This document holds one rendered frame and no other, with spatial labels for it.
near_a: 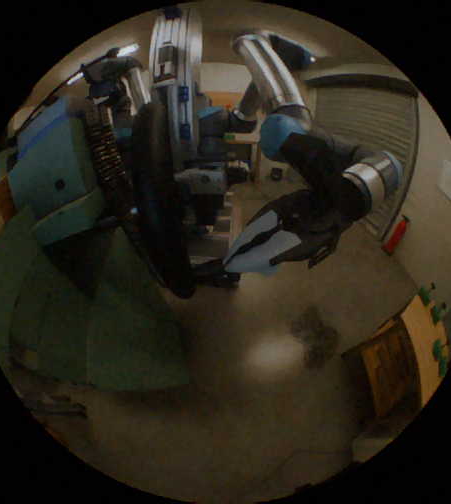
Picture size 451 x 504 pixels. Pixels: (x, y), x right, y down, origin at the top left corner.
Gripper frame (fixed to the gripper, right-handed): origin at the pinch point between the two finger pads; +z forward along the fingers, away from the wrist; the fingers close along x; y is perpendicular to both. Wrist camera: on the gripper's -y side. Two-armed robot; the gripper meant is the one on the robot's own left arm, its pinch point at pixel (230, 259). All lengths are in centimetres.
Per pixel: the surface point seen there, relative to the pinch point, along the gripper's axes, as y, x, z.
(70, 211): -15.3, 3.0, 9.6
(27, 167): -24.6, 5.5, 11.7
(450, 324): 83, -101, -117
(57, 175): -19.3, 5.3, 9.1
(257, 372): 73, -22, 25
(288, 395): 76, -43, 15
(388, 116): 30, 84, -282
